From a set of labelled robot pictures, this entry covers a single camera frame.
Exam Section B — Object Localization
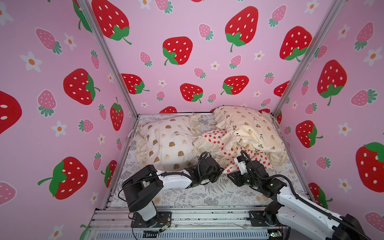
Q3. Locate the cream cookie-print pillow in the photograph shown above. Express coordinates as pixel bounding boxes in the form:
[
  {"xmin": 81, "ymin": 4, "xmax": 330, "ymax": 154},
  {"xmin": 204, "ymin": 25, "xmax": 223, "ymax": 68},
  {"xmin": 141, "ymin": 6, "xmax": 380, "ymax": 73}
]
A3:
[{"xmin": 136, "ymin": 114, "xmax": 201, "ymax": 172}]

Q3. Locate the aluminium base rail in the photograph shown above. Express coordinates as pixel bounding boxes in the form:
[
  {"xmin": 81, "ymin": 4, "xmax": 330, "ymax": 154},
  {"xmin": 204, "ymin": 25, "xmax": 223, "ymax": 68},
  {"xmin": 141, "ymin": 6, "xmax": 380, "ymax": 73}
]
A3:
[{"xmin": 85, "ymin": 206, "xmax": 334, "ymax": 240}]

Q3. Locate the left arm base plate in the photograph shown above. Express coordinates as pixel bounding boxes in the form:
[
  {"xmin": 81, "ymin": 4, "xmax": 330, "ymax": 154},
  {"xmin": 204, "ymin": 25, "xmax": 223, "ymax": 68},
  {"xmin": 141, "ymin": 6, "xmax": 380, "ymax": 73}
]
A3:
[{"xmin": 130, "ymin": 210, "xmax": 172, "ymax": 229}]

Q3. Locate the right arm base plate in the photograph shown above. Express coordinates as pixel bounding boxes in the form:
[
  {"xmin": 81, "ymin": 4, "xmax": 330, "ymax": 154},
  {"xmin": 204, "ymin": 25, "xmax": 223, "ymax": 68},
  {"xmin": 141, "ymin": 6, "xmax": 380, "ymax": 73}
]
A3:
[{"xmin": 249, "ymin": 211, "xmax": 283, "ymax": 227}]

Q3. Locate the white strawberry-print pillowcase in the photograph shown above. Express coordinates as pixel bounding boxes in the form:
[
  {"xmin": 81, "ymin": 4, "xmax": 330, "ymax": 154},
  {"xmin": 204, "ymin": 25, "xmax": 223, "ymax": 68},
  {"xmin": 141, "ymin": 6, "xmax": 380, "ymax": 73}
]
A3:
[{"xmin": 193, "ymin": 129, "xmax": 273, "ymax": 174}]

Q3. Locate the aluminium frame post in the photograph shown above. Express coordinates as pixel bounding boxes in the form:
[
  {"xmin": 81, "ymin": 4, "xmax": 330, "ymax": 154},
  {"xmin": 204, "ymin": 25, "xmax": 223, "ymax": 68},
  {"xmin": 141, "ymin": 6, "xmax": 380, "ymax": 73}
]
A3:
[
  {"xmin": 79, "ymin": 0, "xmax": 138, "ymax": 120},
  {"xmin": 272, "ymin": 0, "xmax": 345, "ymax": 118}
]

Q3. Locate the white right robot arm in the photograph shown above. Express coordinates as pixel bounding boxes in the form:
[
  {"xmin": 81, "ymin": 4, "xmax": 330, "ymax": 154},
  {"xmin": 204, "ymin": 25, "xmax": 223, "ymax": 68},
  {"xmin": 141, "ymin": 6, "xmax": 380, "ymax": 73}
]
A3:
[{"xmin": 228, "ymin": 151, "xmax": 369, "ymax": 240}]

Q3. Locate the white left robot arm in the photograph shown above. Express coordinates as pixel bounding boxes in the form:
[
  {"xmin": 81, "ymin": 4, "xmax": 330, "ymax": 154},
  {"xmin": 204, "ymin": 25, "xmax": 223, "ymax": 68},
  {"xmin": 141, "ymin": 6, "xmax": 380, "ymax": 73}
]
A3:
[{"xmin": 119, "ymin": 152, "xmax": 224, "ymax": 223}]

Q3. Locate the aluminium frame post right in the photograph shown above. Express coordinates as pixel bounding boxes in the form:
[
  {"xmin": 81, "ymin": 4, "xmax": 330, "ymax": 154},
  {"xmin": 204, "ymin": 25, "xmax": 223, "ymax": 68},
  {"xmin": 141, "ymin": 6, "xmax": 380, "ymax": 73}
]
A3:
[{"xmin": 272, "ymin": 0, "xmax": 345, "ymax": 118}]

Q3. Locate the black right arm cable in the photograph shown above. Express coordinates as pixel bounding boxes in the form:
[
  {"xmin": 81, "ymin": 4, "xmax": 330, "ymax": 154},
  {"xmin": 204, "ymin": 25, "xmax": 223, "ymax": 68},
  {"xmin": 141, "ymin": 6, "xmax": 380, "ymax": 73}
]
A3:
[{"xmin": 239, "ymin": 149, "xmax": 373, "ymax": 240}]

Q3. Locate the leaf-print table cloth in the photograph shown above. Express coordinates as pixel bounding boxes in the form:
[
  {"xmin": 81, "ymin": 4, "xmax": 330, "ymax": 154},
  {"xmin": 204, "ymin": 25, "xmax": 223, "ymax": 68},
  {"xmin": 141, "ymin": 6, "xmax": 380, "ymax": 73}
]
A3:
[{"xmin": 107, "ymin": 115, "xmax": 310, "ymax": 208}]

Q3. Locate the aluminium frame post left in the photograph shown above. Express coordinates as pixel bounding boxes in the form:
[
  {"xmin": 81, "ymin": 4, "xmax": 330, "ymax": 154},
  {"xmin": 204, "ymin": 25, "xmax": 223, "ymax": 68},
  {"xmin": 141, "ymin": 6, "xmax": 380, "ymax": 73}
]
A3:
[{"xmin": 79, "ymin": 0, "xmax": 138, "ymax": 120}]

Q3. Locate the cream bear-print pillow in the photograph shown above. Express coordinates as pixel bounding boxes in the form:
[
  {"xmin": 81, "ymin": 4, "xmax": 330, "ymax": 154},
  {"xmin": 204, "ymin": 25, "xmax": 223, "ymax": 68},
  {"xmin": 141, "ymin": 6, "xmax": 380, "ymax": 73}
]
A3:
[{"xmin": 214, "ymin": 106, "xmax": 288, "ymax": 167}]

